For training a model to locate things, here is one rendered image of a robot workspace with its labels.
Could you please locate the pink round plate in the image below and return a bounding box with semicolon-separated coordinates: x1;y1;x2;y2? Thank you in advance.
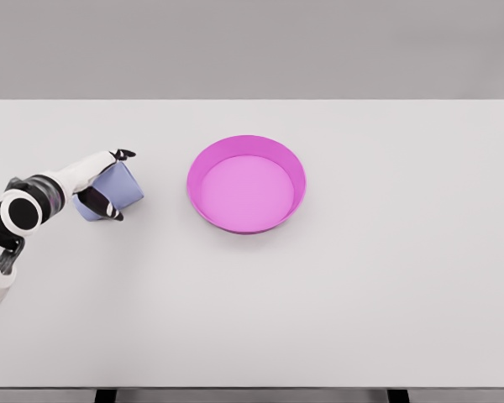
186;134;307;236

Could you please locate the lavender blue cup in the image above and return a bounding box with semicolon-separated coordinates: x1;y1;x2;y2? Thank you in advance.
71;160;145;222

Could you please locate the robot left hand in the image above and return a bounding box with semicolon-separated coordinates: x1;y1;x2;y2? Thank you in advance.
71;148;137;222

